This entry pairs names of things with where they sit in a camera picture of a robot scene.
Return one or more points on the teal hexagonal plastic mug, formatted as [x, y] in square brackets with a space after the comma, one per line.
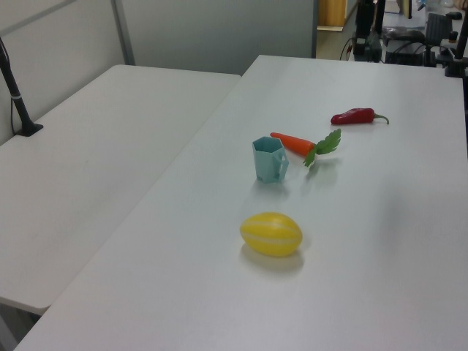
[265, 164]

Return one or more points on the orange toy carrot, green leaves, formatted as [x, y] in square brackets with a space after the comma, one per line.
[294, 143]

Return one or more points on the yellow striped toy melon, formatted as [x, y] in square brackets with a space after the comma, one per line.
[270, 234]

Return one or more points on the red toy chili pepper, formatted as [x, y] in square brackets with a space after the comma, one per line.
[352, 116]

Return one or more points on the white side table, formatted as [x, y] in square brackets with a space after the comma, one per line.
[91, 164]

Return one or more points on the yellow wooden panel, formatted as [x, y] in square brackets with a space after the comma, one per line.
[331, 14]

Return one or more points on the black clamp stand with knob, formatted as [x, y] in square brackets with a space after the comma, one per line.
[457, 62]

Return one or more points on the grey metal partition post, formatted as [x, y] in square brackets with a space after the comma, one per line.
[123, 33]

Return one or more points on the black camera stand pole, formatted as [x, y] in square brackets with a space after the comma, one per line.
[14, 98]

